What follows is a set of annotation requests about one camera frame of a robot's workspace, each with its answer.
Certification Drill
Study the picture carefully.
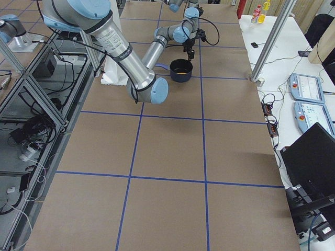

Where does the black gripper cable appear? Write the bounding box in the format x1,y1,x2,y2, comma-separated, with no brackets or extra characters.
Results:
167,15,220,48

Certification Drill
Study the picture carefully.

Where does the black smartphone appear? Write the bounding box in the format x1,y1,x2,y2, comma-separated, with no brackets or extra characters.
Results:
298,50,310,57

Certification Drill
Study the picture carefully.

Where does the upper teach pendant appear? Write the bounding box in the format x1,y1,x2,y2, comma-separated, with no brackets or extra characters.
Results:
287,73,325,104

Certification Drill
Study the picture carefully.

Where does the black monitor stand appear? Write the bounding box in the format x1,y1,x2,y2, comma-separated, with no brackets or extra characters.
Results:
285,185,334,242

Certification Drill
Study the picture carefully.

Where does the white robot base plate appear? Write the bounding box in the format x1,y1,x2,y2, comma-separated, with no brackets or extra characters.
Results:
101,56,129,86

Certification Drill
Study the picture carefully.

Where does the black usb hub lower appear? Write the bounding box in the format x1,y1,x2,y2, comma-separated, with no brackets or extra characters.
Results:
266,122,279,138

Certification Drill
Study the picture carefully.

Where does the red drink bottle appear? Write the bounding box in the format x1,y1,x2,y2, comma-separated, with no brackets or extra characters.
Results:
251,5,261,24

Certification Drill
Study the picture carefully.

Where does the small black device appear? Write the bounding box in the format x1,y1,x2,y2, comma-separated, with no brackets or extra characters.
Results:
251,42,259,48

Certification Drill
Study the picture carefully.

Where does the brown table mat blue grid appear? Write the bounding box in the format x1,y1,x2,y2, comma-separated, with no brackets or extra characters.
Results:
25,5,299,250

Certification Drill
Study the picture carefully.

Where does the yellow drink bottle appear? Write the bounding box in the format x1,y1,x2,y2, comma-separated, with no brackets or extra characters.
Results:
258,0,271,24

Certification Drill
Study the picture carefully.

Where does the teach pendant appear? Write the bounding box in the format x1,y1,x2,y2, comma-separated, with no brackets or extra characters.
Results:
287,73,325,104
294,101,334,137

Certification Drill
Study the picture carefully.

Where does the black usb hub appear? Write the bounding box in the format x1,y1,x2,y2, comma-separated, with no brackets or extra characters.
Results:
266,122,279,138
262,104,273,116

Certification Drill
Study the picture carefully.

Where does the aluminium frame cabinet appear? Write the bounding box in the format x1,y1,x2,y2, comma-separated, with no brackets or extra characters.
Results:
1,34,102,250

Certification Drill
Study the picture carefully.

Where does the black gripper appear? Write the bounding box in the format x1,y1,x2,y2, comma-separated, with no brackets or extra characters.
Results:
183,29,206,62

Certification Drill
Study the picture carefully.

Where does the black usb hub upper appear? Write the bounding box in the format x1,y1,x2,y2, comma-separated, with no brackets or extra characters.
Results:
262,104,273,116

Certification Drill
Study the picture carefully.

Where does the aluminium camera post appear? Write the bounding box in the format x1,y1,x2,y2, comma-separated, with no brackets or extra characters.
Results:
250,0,297,87

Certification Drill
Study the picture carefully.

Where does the lower teach pendant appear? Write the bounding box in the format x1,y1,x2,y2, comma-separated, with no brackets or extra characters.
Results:
294,101,334,137

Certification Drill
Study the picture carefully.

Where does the black laptop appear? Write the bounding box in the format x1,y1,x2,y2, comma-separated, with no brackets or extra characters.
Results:
280,122,334,196

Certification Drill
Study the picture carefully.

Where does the dark blue saucepan purple handle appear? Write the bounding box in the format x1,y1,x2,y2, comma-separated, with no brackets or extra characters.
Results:
155,59,193,83

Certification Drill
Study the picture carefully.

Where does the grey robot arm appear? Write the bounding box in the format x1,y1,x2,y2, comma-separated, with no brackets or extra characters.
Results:
42,1,169,104
142,7,205,69

